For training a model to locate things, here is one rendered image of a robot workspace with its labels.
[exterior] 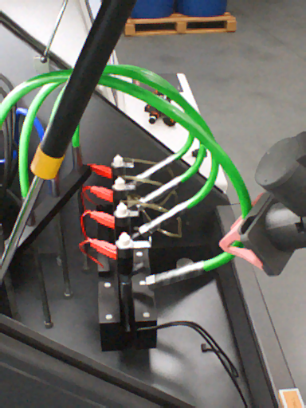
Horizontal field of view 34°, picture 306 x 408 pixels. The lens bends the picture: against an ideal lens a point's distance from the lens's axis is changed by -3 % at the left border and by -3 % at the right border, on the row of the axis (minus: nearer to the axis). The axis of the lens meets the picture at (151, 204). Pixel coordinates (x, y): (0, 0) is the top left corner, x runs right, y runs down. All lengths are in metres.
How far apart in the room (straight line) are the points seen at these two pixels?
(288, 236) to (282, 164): 0.11
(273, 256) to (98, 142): 0.58
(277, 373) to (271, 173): 0.46
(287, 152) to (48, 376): 0.30
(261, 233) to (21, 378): 0.30
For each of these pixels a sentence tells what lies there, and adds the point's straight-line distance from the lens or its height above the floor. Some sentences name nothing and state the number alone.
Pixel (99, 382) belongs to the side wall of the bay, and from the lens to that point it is 0.50.
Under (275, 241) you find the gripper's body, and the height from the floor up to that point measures 1.28.
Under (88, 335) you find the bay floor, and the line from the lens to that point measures 1.06.
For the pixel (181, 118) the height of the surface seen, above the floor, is 1.39.
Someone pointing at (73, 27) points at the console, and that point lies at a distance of 1.02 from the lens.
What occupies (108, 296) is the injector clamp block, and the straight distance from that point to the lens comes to 0.92.
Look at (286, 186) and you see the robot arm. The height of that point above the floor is 1.38.
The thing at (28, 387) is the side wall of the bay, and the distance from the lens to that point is 0.49.
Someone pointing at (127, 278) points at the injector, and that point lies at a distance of 0.85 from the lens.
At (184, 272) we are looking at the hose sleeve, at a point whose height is 1.16.
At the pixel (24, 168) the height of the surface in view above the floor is 1.22.
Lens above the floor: 1.64
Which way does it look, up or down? 36 degrees down
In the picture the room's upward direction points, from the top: 1 degrees clockwise
